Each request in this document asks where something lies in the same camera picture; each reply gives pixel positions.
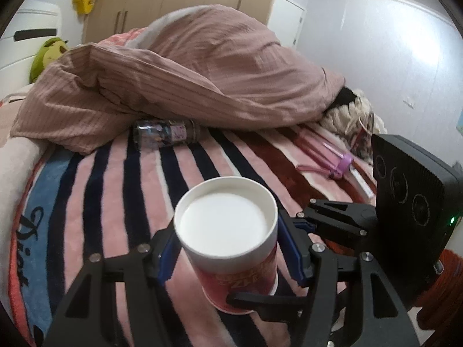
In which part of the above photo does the pink white paper cup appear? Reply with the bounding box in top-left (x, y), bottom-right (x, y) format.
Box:
top-left (173, 176), bottom-right (279, 315)

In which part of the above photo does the white remote control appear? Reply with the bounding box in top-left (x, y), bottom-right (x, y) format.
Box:
top-left (349, 166), bottom-right (375, 200)

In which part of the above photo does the striped plush blanket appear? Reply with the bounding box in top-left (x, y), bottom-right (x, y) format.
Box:
top-left (8, 125), bottom-right (377, 346)

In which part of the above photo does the cream knitted textile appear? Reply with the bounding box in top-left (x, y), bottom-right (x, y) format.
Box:
top-left (319, 88), bottom-right (387, 159)

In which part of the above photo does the brown striped duvet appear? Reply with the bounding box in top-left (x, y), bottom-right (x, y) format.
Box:
top-left (10, 5), bottom-right (345, 154)

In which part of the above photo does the white door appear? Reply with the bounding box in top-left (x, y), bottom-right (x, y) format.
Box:
top-left (268, 0), bottom-right (305, 49)

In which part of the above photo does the pink floral pillow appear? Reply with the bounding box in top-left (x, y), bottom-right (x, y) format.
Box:
top-left (97, 27), bottom-right (147, 49)

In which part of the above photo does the green plush toy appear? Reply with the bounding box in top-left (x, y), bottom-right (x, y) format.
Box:
top-left (29, 37), bottom-right (69, 83)

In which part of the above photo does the white bed headboard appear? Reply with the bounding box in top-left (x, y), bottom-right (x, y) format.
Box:
top-left (0, 0), bottom-right (62, 97)

